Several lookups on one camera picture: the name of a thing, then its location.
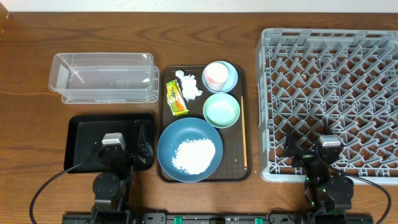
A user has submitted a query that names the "pile of white rice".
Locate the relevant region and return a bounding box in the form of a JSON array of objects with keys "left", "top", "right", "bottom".
[{"left": 172, "top": 138, "right": 216, "bottom": 175}]

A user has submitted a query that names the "dark blue plate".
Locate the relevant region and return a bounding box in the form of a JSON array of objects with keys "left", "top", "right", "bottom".
[{"left": 157, "top": 118, "right": 223, "bottom": 183}]

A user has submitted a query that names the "mint green bowl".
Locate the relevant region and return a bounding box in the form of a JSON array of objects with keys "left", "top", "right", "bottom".
[{"left": 203, "top": 93, "right": 241, "bottom": 129}]

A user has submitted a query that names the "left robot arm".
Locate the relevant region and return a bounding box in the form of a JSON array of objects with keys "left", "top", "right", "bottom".
[{"left": 90, "top": 125, "right": 154, "bottom": 223}]

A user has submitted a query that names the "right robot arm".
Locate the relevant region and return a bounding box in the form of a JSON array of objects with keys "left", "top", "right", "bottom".
[{"left": 284, "top": 129, "right": 354, "bottom": 223}]

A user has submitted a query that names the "black waste tray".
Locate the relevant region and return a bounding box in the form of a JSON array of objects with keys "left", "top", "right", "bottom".
[{"left": 63, "top": 113, "right": 154, "bottom": 173}]

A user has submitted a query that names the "grey dishwasher rack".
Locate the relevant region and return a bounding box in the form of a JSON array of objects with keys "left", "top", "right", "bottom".
[{"left": 256, "top": 28, "right": 397, "bottom": 185}]

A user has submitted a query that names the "wooden chopstick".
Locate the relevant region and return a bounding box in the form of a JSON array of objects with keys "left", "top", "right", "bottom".
[{"left": 241, "top": 96, "right": 248, "bottom": 170}]

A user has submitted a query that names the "green yellow snack wrapper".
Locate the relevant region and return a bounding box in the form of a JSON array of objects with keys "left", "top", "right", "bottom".
[{"left": 166, "top": 80, "right": 189, "bottom": 116}]

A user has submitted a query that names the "crumpled white tissue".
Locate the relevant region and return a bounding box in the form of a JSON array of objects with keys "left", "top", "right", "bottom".
[{"left": 175, "top": 70, "right": 203, "bottom": 101}]

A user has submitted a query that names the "clear plastic bin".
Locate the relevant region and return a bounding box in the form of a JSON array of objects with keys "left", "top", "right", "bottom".
[{"left": 49, "top": 52, "right": 160, "bottom": 104}]

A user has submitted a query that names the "light blue saucer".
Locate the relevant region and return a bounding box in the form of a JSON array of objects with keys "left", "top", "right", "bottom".
[{"left": 202, "top": 61, "right": 238, "bottom": 93}]

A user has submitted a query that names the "pink white cup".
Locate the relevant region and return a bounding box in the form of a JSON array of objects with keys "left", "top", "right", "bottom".
[{"left": 204, "top": 62, "right": 229, "bottom": 91}]

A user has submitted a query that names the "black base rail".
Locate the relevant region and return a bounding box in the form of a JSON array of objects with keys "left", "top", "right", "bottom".
[{"left": 62, "top": 213, "right": 374, "bottom": 224}]

